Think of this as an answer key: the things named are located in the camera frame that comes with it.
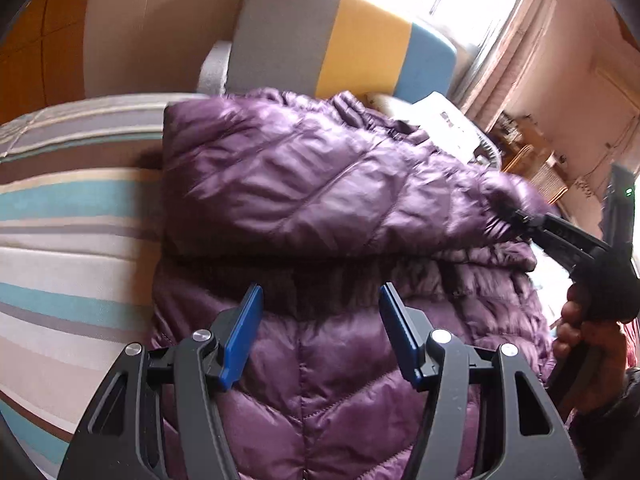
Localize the white floral pillow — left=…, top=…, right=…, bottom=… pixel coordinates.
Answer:
left=366, top=92, right=502, bottom=170

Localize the purple quilted down jacket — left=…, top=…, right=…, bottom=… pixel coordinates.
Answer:
left=149, top=89, right=553, bottom=479

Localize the red cloth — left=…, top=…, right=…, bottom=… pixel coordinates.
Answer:
left=620, top=320, right=639, bottom=368

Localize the striped bed duvet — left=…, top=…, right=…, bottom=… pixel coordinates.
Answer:
left=1, top=93, right=183, bottom=479

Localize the pink patterned curtain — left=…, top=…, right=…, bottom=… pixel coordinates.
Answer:
left=451, top=0, right=544, bottom=122

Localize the right dark sleeve forearm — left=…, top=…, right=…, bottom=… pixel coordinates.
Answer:
left=568, top=367, right=640, bottom=480

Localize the rattan wooden chair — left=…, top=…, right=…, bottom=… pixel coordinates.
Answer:
left=503, top=144, right=568, bottom=204

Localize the orange wooden wardrobe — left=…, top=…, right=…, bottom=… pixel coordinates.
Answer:
left=1, top=0, right=88, bottom=122

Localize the grey yellow blue sofa chair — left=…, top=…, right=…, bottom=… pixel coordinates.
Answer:
left=198, top=0, right=457, bottom=103

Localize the person's right hand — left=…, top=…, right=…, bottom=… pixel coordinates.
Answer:
left=547, top=284, right=627, bottom=419

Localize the cluttered wooden desk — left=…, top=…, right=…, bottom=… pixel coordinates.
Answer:
left=488, top=113, right=553, bottom=159

